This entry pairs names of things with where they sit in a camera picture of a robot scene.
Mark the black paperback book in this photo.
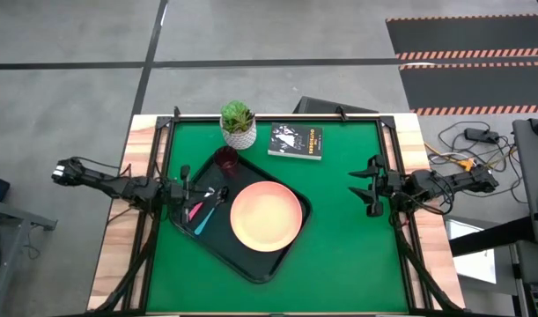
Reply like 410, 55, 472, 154
267, 122, 325, 161

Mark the succulent in white patterned pot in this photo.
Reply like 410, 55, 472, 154
219, 100, 258, 151

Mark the black flat panel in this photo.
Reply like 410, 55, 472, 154
292, 95, 380, 115

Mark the black table frame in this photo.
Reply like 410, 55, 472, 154
94, 105, 468, 317

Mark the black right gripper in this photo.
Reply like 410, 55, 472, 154
348, 154, 405, 217

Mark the grey metal desk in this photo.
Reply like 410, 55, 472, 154
0, 196, 58, 317

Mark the black desk beam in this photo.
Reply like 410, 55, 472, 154
448, 215, 538, 257

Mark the black hazard-striped floor mat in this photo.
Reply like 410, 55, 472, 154
398, 61, 538, 116
385, 14, 538, 62

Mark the pink-handled metal fork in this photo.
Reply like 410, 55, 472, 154
188, 188, 216, 222

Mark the orange round plate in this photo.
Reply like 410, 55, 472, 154
229, 181, 304, 254

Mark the red faceted cup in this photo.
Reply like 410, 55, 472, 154
213, 145, 240, 178

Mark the black power adapter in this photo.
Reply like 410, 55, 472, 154
464, 127, 501, 144

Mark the green table mat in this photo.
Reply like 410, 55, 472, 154
146, 118, 409, 314

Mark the white paper sheet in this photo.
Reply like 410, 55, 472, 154
444, 218, 497, 285

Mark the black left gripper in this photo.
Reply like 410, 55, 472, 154
162, 165, 215, 225

